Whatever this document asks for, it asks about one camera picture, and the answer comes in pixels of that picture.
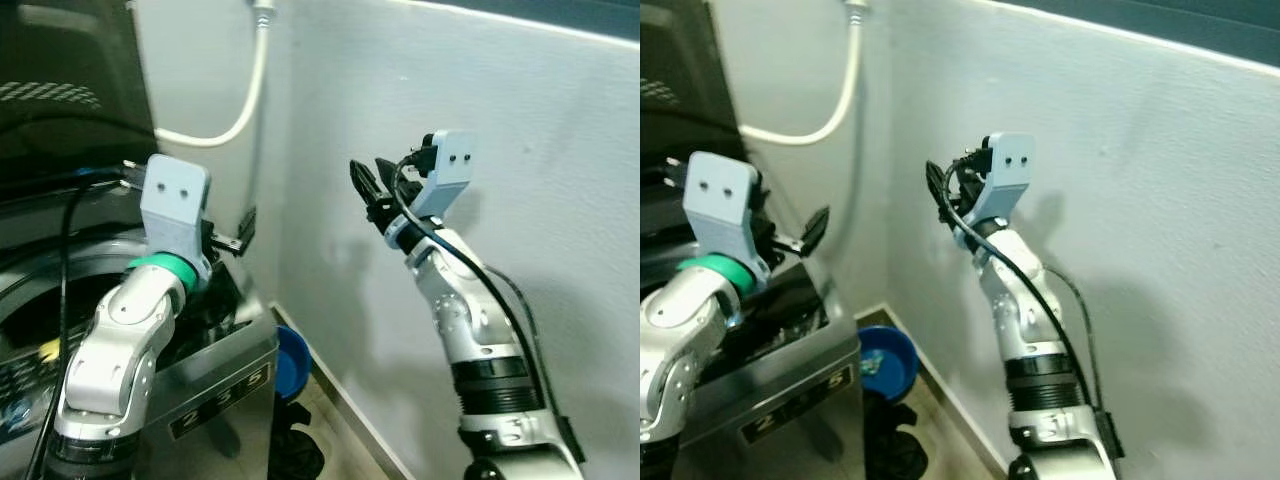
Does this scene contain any silver top-load washing machine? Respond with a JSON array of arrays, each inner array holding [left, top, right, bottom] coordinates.
[[0, 165, 282, 480], [640, 160, 863, 480]]

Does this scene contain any blue plastic basin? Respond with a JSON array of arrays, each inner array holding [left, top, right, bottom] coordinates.
[[274, 324, 314, 403], [857, 324, 922, 403]]

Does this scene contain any dark glass washer lid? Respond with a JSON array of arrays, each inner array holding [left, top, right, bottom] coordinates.
[[0, 0, 159, 191], [640, 0, 743, 173]]

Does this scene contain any black plastic bag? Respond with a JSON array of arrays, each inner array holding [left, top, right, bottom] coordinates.
[[863, 398, 933, 480], [268, 398, 327, 480]]

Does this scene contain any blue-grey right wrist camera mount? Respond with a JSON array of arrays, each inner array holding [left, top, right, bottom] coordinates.
[[384, 129, 477, 251], [950, 131, 1037, 249]]

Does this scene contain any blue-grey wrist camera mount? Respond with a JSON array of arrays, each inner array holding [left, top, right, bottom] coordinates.
[[384, 129, 477, 251], [139, 154, 214, 283], [682, 151, 773, 293], [950, 131, 1037, 249]]

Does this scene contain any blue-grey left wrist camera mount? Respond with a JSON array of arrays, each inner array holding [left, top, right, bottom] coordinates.
[[139, 154, 214, 283], [682, 151, 773, 293]]

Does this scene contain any white water hose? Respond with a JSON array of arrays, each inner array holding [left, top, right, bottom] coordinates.
[[739, 8, 870, 148], [154, 8, 277, 150]]

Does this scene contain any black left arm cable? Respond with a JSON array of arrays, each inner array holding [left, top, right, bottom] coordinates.
[[26, 172, 127, 480]]

